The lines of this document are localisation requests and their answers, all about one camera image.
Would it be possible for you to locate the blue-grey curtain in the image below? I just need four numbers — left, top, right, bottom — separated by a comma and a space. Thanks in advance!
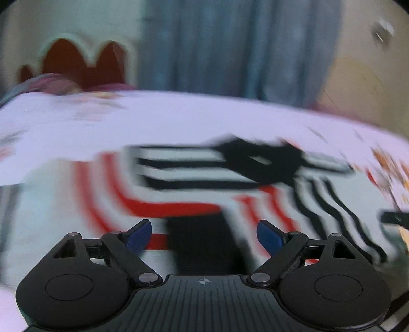
137, 0, 342, 109

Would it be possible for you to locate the pink pillow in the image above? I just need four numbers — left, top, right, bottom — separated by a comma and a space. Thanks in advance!
0, 73, 138, 106

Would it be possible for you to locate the red headboard with cream trim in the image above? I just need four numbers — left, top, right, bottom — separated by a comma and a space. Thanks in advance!
17, 32, 138, 93

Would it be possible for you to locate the floral white bed sheet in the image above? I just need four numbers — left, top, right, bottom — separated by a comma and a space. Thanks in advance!
0, 89, 409, 332

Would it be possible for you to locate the striped red black white garment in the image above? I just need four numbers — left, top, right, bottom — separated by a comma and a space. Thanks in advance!
19, 136, 400, 278

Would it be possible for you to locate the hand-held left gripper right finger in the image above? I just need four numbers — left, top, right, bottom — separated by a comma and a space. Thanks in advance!
247, 220, 374, 288

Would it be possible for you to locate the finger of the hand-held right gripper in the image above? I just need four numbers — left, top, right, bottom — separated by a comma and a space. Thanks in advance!
382, 211, 409, 229

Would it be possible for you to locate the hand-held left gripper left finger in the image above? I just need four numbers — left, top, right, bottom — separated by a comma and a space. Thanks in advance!
45, 219, 163, 288

